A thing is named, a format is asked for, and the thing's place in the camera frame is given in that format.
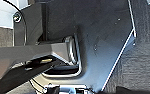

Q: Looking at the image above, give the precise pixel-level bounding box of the grey robot torso limb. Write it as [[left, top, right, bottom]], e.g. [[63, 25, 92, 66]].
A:
[[0, 34, 80, 94]]

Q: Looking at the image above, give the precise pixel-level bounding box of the small round base fitting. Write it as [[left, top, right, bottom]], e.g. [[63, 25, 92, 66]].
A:
[[12, 11, 23, 23]]

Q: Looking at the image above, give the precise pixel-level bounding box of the white wardrobe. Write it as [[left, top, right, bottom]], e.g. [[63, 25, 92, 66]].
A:
[[0, 0, 35, 30]]

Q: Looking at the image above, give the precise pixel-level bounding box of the thin black base cable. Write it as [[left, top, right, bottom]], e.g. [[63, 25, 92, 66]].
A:
[[4, 0, 28, 46]]

